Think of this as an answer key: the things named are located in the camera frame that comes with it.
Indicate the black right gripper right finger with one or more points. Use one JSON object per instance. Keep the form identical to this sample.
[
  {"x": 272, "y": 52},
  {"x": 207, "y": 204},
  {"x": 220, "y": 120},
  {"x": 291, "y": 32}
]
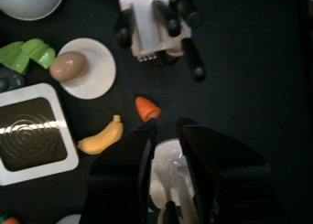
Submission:
[{"x": 228, "y": 179}]

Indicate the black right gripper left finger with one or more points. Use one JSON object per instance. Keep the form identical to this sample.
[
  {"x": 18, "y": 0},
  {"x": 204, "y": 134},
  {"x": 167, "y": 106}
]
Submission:
[{"x": 118, "y": 172}]

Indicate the orange toy carrot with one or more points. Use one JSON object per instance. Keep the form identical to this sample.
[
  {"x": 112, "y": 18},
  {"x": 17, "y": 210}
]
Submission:
[{"x": 147, "y": 108}]

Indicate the yellow toy banana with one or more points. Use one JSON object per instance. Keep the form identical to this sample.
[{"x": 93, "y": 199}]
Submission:
[{"x": 102, "y": 140}]

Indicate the white round object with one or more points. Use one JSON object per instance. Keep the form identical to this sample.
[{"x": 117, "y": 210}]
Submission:
[{"x": 72, "y": 219}]

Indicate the white toy stove black hob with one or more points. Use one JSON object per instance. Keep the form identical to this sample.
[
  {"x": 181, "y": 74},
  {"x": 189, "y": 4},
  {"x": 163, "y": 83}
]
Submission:
[{"x": 33, "y": 136}]

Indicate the orange and green toy piece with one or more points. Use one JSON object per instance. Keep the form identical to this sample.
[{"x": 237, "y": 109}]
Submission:
[{"x": 9, "y": 220}]

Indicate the small white plate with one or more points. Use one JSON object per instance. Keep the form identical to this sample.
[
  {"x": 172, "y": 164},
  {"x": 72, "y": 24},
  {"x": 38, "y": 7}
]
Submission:
[{"x": 98, "y": 78}]

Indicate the brown toy egg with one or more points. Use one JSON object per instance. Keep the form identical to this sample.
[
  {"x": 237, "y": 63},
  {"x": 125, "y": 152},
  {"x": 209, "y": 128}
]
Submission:
[{"x": 68, "y": 66}]

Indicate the grey toy part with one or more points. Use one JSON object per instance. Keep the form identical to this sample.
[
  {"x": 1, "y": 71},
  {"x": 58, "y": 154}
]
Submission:
[{"x": 10, "y": 80}]

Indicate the green toy leaf piece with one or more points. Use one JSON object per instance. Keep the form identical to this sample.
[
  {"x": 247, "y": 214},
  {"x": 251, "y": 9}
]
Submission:
[
  {"x": 17, "y": 58},
  {"x": 41, "y": 52}
]

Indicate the white cutlery holder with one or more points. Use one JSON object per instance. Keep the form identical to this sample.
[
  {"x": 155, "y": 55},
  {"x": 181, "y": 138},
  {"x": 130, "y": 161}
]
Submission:
[{"x": 149, "y": 29}]

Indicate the white bowl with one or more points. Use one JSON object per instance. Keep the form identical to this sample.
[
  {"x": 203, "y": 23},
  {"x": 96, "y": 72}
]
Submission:
[{"x": 29, "y": 2}]

